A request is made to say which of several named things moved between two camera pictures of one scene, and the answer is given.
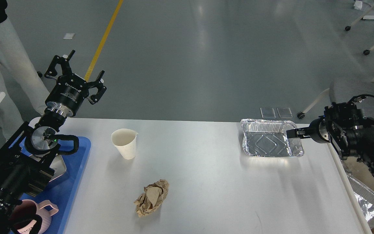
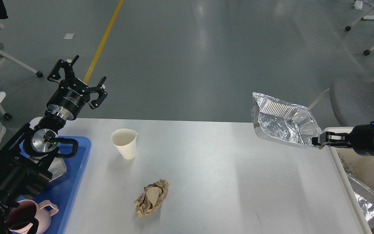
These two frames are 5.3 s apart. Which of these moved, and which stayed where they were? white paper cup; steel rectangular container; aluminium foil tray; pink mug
Moved: aluminium foil tray
Stayed: pink mug; steel rectangular container; white paper cup
